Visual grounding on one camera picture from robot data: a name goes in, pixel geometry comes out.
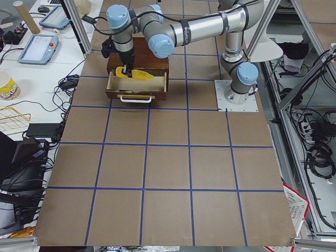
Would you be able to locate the gold wire rack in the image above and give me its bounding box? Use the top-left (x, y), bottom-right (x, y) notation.
top-left (0, 107), bottom-right (31, 135)

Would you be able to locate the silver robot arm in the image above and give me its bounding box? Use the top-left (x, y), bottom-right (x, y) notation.
top-left (101, 1), bottom-right (265, 104)

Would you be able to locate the teach pendant tablet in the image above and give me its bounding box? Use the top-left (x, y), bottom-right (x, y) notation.
top-left (17, 35), bottom-right (59, 65)
top-left (39, 6), bottom-right (69, 30)

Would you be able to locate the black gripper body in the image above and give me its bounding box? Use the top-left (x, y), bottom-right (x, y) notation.
top-left (117, 48), bottom-right (135, 65)

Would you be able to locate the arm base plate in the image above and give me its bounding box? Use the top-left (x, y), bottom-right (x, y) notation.
top-left (215, 80), bottom-right (259, 112)

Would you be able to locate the wooden drawer with white handle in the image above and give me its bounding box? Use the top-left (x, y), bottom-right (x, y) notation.
top-left (105, 71), bottom-right (168, 103)

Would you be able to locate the aluminium frame post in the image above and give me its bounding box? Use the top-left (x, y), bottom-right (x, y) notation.
top-left (60, 0), bottom-right (92, 55)

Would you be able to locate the black power adapter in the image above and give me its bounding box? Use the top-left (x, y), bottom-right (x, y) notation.
top-left (58, 75), bottom-right (79, 90)

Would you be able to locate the near teach pendant tablet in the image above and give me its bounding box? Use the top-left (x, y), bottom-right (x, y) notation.
top-left (17, 35), bottom-right (59, 65)

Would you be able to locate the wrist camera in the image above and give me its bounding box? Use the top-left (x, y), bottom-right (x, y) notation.
top-left (101, 39), bottom-right (113, 58)

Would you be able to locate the black computer mouse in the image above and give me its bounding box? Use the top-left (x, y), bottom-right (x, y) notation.
top-left (37, 6), bottom-right (50, 14)

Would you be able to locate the yellow corn cob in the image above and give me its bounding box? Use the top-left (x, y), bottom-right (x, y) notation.
top-left (115, 67), bottom-right (154, 81)

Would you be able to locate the dark wooden drawer box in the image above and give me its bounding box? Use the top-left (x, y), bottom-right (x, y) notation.
top-left (107, 37), bottom-right (169, 76)

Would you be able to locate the cardboard tube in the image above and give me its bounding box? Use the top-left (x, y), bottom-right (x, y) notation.
top-left (13, 1), bottom-right (40, 34)

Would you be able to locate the far teach pendant tablet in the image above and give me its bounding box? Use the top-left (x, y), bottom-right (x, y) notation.
top-left (39, 6), bottom-right (69, 30)

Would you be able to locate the popcorn paper cup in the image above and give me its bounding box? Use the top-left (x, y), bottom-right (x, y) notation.
top-left (0, 70), bottom-right (21, 100)

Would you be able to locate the white plastic basket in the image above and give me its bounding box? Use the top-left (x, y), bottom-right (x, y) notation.
top-left (283, 184), bottom-right (310, 236)

